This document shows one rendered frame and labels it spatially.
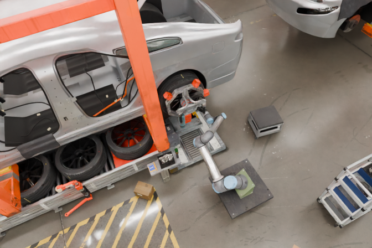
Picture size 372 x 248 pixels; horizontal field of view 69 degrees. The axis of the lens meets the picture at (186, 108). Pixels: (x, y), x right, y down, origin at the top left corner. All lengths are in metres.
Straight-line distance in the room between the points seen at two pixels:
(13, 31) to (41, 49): 1.00
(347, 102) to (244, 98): 1.71
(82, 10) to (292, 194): 3.36
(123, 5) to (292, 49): 4.41
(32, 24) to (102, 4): 0.48
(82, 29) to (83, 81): 1.22
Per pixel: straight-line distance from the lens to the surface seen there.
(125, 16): 2.20
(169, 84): 3.55
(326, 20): 4.95
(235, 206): 3.59
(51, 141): 3.79
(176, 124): 4.27
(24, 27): 2.19
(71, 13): 2.15
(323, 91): 5.34
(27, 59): 3.18
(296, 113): 4.86
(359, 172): 3.61
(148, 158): 3.85
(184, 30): 3.29
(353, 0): 4.93
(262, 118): 4.23
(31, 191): 4.07
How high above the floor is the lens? 3.69
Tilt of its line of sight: 51 degrees down
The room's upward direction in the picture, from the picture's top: 6 degrees counter-clockwise
